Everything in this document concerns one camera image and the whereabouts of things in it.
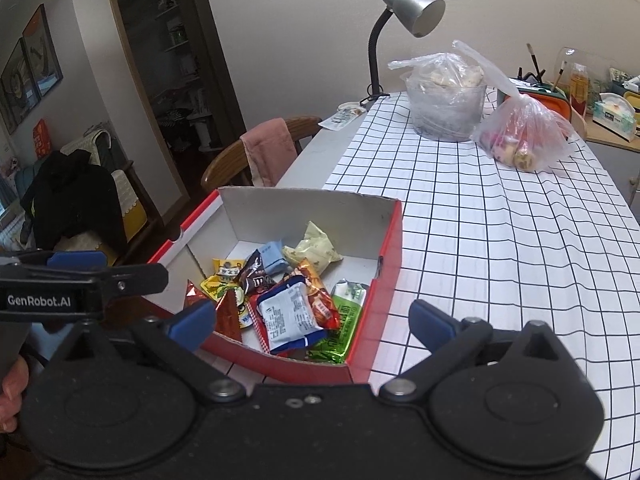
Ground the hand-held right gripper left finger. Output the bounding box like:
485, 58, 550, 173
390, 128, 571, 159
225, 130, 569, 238
47, 300, 248, 403

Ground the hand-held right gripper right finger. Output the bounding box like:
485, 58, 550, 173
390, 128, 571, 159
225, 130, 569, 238
380, 300, 583, 403

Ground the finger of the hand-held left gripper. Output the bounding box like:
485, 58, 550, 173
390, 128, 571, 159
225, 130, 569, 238
0, 251, 170, 297

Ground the red-brown triangular snack packet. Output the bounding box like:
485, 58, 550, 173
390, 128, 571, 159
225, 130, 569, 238
183, 279, 245, 345

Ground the yellow cartoon jelly pack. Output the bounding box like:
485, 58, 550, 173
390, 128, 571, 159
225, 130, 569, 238
199, 274, 251, 330

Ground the yellow snack packet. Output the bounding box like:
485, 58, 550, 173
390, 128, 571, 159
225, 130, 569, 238
212, 258, 249, 281

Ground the red cardboard box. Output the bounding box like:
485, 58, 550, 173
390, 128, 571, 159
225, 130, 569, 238
144, 185, 404, 384

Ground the dark brown snack packet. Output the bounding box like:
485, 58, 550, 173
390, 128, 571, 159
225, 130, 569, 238
234, 248, 276, 296

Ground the green snack packet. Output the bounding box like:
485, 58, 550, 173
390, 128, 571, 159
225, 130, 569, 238
304, 279, 371, 365

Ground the white and blue snack packet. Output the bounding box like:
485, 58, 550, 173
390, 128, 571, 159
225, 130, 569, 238
256, 274, 326, 356

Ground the light blue snack packet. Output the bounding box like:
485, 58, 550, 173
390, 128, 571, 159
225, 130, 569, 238
259, 240, 289, 275

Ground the large red chips packet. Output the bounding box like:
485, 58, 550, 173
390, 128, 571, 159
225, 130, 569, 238
248, 257, 342, 356

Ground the cream snack packet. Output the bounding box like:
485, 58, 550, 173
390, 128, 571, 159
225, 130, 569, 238
282, 220, 345, 275

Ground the person's left hand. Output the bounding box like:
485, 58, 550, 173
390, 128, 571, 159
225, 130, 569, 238
0, 359, 31, 434

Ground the black jacket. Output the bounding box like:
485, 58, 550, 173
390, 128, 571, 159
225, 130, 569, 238
20, 149, 129, 261

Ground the chair with cream cushion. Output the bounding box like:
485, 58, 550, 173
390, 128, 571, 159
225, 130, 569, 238
59, 127, 152, 267

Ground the checkered tablecloth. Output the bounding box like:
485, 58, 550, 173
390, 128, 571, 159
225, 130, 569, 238
220, 91, 640, 480

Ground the red paper sign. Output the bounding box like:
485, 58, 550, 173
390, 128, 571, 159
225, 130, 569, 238
32, 118, 54, 159

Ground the wooden chair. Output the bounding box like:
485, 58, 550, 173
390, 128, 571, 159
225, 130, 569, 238
200, 115, 324, 194

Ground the pink towel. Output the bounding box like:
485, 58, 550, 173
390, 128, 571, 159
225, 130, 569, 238
239, 117, 299, 189

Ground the pinkish plastic bag of food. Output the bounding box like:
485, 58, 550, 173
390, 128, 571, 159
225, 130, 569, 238
452, 39, 576, 174

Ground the clear plastic bag with tub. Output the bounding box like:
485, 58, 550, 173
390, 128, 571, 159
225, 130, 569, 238
388, 52, 489, 144

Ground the printed paper packet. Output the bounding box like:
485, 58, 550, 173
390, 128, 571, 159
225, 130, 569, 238
317, 101, 369, 130

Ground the white cabinet with wooden top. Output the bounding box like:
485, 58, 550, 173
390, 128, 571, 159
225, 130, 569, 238
570, 105, 640, 212

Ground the orange collapsible basin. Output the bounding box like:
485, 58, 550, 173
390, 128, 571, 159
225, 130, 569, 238
499, 77, 574, 122

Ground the green and white tissue box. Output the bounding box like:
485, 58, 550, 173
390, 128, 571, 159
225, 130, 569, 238
592, 92, 639, 142

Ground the orange drink bottle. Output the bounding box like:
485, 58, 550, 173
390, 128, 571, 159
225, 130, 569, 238
568, 62, 591, 116

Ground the black calligraphy brush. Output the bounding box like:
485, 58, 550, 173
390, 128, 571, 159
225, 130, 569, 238
525, 42, 544, 82

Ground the grey desk lamp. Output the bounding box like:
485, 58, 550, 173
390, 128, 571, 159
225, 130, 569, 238
358, 0, 447, 111

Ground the dark framed wall picture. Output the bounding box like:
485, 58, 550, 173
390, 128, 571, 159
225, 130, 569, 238
0, 37, 41, 135
21, 3, 65, 97

